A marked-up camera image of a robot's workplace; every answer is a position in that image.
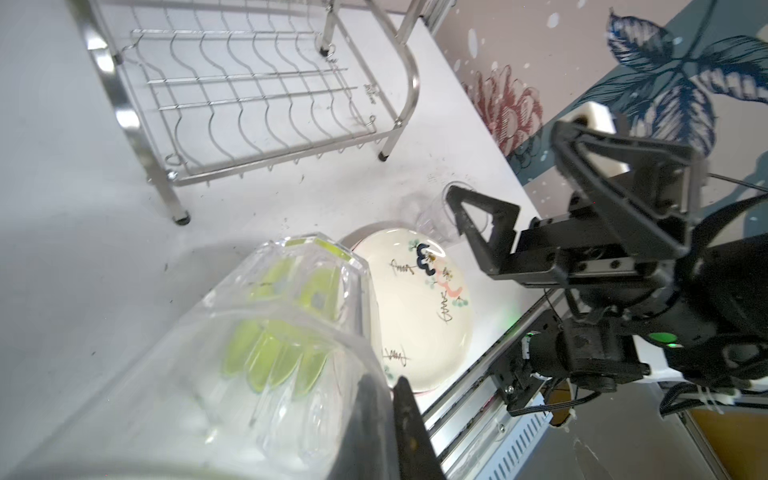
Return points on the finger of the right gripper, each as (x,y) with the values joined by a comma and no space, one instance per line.
(493,252)
(646,191)

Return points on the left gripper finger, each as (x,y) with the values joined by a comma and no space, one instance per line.
(416,456)

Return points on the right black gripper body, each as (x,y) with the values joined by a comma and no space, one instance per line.
(626,257)

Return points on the white painted ceramic plate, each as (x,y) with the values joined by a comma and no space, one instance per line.
(425,310)

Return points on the lime green bowl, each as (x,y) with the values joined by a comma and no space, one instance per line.
(269,352)

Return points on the clear glass tumbler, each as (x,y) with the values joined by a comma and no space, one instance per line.
(437,220)
(174,415)

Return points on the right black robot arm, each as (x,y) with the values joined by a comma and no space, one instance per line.
(714,333)

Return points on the steel two-tier dish rack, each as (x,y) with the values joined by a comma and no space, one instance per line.
(204,90)

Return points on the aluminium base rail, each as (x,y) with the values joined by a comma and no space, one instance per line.
(470,429)

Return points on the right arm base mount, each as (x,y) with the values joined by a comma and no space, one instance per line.
(528,363)

